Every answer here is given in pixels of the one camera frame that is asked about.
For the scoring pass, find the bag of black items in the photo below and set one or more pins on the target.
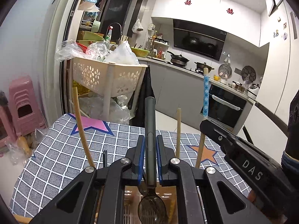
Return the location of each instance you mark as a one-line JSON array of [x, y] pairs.
[[2, 98]]

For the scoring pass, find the single pink plastic stool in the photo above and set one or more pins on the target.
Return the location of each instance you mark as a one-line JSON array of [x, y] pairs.
[[3, 130]]

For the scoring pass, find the black built-in oven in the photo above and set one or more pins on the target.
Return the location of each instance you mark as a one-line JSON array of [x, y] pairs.
[[224, 107]]

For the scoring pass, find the crumpled clear plastic bags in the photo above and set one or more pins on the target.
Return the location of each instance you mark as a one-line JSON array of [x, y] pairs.
[[70, 51]]

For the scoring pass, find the hanging white plastic bag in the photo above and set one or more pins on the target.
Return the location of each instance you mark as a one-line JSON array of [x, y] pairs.
[[137, 26]]

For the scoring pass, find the black range hood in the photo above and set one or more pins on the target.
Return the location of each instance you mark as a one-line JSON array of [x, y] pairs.
[[198, 38]]

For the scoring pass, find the beige plastic utensil holder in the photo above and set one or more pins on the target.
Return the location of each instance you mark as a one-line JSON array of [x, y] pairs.
[[130, 205]]

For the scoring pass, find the black wok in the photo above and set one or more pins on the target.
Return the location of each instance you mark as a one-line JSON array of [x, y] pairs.
[[178, 59]]

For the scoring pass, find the black hanging bag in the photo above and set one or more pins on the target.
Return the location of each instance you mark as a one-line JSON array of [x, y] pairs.
[[144, 102]]

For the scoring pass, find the clear plastic bag under rack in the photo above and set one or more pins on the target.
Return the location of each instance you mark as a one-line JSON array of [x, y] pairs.
[[105, 107]]

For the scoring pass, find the curved kitchen faucet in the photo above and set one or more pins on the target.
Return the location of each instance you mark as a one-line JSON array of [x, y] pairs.
[[116, 24]]

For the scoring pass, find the stack of pink plastic stools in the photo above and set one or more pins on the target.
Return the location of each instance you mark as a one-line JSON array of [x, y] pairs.
[[23, 102]]

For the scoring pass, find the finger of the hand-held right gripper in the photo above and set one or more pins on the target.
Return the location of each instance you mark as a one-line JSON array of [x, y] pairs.
[[215, 133]]

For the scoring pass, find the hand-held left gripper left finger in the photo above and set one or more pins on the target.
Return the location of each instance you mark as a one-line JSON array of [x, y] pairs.
[[140, 158]]

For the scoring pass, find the green plastic basin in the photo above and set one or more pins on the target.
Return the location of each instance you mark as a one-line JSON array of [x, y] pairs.
[[92, 36]]

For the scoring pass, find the grey checked star tablecloth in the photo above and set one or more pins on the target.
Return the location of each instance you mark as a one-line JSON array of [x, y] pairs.
[[58, 156]]

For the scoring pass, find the beige flower-hole basket rack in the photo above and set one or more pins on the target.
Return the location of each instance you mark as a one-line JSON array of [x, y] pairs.
[[93, 74]]

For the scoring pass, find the spray bottle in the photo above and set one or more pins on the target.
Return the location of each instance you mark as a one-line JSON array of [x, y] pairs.
[[108, 33]]

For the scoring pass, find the clear plastic bag on floor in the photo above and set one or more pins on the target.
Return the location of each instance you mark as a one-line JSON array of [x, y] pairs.
[[21, 144]]

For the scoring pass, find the red paper decal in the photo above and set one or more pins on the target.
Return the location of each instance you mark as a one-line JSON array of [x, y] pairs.
[[186, 2], [230, 11]]

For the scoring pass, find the yellow bowl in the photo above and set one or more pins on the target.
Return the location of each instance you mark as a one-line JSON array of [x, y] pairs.
[[217, 77]]

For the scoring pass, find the dark lidded pan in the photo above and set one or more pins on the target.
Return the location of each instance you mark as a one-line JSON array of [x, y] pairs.
[[203, 66]]

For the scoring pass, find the yellow oil bottle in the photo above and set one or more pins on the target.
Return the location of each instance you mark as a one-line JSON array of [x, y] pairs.
[[77, 86]]

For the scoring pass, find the spice rack with bottles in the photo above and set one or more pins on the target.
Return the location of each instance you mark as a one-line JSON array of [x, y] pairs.
[[158, 49]]

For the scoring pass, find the round metal steamer rack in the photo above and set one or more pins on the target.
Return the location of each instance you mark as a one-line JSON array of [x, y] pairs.
[[225, 71]]

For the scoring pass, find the green colander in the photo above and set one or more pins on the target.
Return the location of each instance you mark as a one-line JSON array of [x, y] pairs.
[[140, 51]]

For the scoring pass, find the small metal pot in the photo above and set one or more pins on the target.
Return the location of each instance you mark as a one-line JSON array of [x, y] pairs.
[[238, 87]]

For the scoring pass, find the blue patterned wooden chopstick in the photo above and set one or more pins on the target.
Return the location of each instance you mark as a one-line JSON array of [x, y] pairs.
[[205, 93]]

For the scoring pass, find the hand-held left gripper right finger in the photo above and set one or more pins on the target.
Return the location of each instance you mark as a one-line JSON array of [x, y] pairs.
[[159, 158]]

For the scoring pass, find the round dark egg pan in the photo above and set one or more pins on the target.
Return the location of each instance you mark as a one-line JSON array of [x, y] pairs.
[[248, 73]]

